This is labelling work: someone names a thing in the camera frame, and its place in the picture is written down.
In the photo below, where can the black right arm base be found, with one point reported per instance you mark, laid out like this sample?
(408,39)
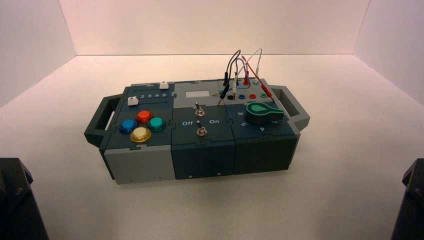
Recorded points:
(412,212)

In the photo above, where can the green and black rotary knob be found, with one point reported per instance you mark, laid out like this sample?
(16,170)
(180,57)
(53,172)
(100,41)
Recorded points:
(261,114)

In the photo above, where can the green push button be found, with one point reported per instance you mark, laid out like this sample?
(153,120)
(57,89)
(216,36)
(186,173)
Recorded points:
(156,123)

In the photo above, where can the red banana socket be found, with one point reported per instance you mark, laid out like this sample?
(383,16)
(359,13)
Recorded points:
(252,96)

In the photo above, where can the yellow push button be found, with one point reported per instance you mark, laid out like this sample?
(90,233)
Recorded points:
(140,134)

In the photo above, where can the red push button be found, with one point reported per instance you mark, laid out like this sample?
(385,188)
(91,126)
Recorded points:
(144,116)

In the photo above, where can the metal toggle switch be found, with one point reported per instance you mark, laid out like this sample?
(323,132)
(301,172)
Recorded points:
(201,131)
(199,112)

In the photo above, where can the white slider knob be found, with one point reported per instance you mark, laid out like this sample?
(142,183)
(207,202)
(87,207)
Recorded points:
(164,85)
(132,101)

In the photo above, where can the green banana socket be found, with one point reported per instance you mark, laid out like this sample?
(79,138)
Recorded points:
(263,95)
(255,82)

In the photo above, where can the blue push button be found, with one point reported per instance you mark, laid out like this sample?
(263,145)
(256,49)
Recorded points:
(128,125)

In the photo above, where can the white display window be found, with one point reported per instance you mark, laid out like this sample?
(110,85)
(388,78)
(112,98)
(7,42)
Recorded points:
(197,94)

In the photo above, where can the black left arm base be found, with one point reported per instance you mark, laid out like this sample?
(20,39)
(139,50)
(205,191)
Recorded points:
(16,212)

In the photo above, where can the grey and teal task box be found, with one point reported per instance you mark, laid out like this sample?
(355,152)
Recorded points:
(198,159)

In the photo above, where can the blue banana socket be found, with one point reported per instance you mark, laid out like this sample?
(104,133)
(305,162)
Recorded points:
(242,97)

